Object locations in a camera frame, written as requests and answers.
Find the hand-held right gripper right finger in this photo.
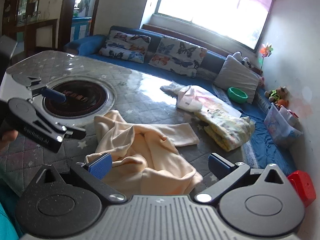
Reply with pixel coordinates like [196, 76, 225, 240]
[194, 153, 288, 203]

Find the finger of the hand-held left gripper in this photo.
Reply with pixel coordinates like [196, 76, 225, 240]
[34, 107, 87, 143]
[26, 77, 67, 103]

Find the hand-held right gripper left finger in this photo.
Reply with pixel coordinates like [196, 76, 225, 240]
[34, 152, 125, 203]

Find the cream long-sleeved top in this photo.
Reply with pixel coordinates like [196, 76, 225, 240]
[84, 109, 203, 198]

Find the person's left hand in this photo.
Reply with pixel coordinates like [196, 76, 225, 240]
[0, 130, 18, 153]

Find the black round induction cooker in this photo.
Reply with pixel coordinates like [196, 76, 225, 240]
[43, 80, 110, 118]

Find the folded yellow floral blanket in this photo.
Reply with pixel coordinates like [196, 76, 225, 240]
[194, 106, 256, 152]

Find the blue sofa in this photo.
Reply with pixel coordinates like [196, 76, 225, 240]
[64, 26, 304, 178]

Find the wooden sideboard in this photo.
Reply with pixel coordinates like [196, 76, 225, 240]
[25, 19, 58, 54]

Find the blue and white cabinet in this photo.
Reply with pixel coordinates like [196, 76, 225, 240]
[71, 17, 92, 42]

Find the blue plastic storage bin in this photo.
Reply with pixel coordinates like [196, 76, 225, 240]
[264, 104, 302, 150]

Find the pink and white plastic package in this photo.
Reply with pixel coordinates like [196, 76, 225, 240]
[176, 85, 243, 118]

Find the green bowl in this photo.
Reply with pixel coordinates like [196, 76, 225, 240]
[227, 87, 249, 104]

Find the red plastic object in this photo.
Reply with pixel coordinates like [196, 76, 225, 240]
[287, 170, 317, 208]

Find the butterfly print cushion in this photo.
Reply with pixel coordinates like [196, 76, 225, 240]
[98, 30, 152, 64]
[148, 35, 208, 78]

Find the grey pillow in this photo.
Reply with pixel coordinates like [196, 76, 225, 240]
[214, 54, 260, 105]

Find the brown teddy bear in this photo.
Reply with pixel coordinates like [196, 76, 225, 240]
[265, 86, 288, 103]

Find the clear plastic bag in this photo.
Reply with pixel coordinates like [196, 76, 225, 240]
[160, 80, 187, 97]

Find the person's teal clothing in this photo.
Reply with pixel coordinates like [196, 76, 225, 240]
[0, 180, 23, 240]

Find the white plush toy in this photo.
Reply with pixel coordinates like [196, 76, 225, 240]
[232, 51, 253, 68]

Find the colourful pinwheel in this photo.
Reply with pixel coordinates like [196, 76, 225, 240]
[259, 42, 274, 73]

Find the window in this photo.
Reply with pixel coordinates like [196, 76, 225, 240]
[155, 0, 274, 53]

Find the dark wooden door frame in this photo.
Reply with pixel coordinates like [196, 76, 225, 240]
[59, 0, 105, 48]

